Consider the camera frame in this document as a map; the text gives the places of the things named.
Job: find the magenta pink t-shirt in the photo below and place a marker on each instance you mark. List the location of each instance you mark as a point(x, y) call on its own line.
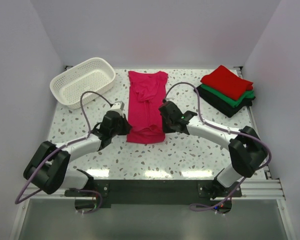
point(146, 94)

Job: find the folded red t-shirt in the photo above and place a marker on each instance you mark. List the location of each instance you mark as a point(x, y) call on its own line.
point(227, 83)

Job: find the aluminium frame rail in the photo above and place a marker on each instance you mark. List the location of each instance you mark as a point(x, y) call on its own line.
point(268, 189)

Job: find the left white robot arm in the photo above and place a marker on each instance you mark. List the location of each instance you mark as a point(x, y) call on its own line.
point(48, 168)

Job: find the folded green t-shirt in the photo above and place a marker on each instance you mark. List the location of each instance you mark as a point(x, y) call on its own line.
point(233, 103)

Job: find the folded black t-shirt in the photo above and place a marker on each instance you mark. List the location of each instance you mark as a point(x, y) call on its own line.
point(221, 105)

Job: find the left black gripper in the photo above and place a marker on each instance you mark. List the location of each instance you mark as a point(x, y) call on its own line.
point(127, 127)

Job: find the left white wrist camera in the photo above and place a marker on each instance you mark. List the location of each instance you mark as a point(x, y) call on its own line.
point(117, 106)

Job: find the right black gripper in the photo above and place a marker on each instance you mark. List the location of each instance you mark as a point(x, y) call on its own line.
point(165, 129)

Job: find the white perforated plastic basket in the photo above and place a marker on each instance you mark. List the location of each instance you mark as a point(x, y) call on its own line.
point(94, 74)

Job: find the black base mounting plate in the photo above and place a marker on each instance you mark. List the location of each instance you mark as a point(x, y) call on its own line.
point(106, 193)

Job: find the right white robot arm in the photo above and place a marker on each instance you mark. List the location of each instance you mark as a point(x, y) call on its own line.
point(247, 152)

